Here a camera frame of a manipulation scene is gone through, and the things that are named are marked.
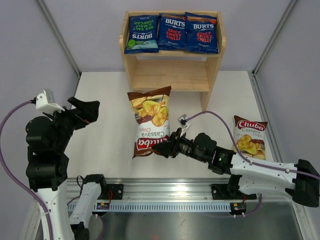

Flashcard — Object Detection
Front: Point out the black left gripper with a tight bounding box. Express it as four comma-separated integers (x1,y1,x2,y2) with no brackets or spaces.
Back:
43,96,100,151

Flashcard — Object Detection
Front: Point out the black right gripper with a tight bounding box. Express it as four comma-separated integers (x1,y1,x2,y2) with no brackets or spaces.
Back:
152,127,208,163

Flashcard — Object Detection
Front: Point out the brown Chuba cassava chips bag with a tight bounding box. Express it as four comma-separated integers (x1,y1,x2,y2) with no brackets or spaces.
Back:
127,86,172,158

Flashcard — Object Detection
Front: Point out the blue Burts sea salt bag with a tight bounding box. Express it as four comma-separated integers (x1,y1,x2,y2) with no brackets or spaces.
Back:
124,15,160,54

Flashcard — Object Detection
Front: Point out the blue Burts spicy chilli bag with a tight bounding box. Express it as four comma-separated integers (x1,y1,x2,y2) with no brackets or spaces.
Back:
157,14,187,51

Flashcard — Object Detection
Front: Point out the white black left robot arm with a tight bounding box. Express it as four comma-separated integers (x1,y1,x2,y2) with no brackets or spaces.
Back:
25,93,108,240

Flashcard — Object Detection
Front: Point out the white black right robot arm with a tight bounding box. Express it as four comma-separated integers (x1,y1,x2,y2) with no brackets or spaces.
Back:
152,128,320,208

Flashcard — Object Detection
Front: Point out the wooden two-tier shelf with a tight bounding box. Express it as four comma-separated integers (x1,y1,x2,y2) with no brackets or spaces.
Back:
119,10,227,111

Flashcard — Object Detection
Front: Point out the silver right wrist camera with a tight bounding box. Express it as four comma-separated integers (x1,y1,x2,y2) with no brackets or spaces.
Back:
177,114,190,137

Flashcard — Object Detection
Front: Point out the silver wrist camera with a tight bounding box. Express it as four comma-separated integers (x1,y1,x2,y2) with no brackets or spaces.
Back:
35,89,65,115
177,114,190,137

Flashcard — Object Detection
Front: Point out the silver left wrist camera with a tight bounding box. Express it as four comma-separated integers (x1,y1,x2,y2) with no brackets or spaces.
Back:
35,89,65,115

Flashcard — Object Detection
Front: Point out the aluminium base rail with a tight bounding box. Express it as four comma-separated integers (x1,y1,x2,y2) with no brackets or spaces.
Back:
42,177,305,213

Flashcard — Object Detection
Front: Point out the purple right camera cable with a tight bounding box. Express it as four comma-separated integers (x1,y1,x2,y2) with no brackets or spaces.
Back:
186,110,320,180

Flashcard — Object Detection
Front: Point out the purple camera cable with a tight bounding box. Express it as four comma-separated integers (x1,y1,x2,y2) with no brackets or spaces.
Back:
186,110,320,180
0,99,55,240

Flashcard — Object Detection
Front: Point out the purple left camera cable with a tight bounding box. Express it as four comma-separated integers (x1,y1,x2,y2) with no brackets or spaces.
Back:
0,99,55,240

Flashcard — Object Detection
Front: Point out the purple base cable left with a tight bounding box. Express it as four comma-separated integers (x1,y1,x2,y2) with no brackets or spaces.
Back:
66,196,108,240

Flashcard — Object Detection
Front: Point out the grey aluminium frame post left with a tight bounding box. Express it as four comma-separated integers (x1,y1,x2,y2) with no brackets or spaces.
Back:
35,0,82,78

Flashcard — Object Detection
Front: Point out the grey aluminium frame post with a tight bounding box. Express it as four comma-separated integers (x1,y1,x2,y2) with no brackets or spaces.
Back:
251,0,299,77
35,0,82,78

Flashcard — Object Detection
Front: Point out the grey aluminium frame post right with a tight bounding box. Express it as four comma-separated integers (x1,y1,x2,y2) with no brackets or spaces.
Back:
251,0,299,77

